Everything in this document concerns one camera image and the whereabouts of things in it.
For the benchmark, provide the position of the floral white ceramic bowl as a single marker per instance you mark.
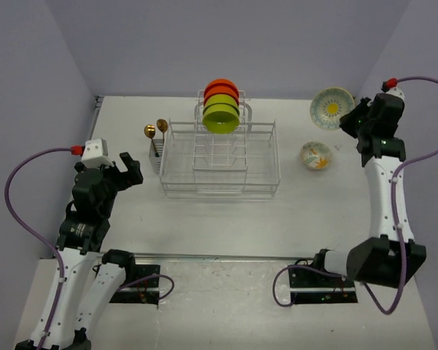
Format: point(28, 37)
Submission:
point(316, 155)

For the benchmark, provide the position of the lime green bowl front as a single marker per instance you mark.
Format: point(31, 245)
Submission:
point(220, 118)

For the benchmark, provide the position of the blue patterned yellow bowl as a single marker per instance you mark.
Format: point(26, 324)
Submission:
point(329, 105)

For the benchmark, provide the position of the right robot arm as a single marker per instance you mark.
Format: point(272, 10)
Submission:
point(389, 257)

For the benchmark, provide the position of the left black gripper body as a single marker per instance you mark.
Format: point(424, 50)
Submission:
point(115, 181)

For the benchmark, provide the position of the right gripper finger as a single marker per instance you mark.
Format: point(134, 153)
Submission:
point(350, 123)
point(363, 106)

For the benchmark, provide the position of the gold spoon left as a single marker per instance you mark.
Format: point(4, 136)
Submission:
point(149, 131)

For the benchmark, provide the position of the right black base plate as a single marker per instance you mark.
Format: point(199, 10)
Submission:
point(310, 288)

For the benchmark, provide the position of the gold spoon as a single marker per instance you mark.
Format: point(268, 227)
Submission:
point(149, 131)
point(163, 126)

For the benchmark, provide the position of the orange bowl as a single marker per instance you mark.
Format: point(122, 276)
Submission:
point(221, 89)
point(221, 82)

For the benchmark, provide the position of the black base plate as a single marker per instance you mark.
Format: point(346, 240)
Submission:
point(146, 292)
point(310, 288)

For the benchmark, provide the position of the lime green bowl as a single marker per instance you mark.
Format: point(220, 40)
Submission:
point(220, 118)
point(221, 98)

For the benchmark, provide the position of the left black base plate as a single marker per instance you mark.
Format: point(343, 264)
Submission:
point(146, 292)

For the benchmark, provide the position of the white wire dish rack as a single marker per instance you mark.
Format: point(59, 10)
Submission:
point(245, 163)

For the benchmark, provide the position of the orange bowl rear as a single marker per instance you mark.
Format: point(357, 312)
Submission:
point(221, 82)

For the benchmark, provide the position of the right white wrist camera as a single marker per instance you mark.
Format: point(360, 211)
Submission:
point(391, 87)

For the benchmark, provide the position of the orange bowl front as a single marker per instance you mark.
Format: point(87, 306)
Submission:
point(221, 89)

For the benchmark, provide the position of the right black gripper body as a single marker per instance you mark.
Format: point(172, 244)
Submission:
point(366, 125)

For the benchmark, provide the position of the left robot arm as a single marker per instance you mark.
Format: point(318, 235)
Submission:
point(72, 311)

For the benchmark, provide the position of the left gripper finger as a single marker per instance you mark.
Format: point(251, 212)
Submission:
point(134, 176)
point(128, 161)

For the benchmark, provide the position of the white cutlery holder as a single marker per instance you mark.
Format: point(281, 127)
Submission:
point(154, 161)

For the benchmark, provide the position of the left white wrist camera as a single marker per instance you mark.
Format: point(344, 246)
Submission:
point(96, 154)

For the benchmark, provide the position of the gold spoon right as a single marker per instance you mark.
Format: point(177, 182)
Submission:
point(163, 126)

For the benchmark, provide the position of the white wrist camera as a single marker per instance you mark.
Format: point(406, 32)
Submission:
point(391, 87)
point(96, 154)

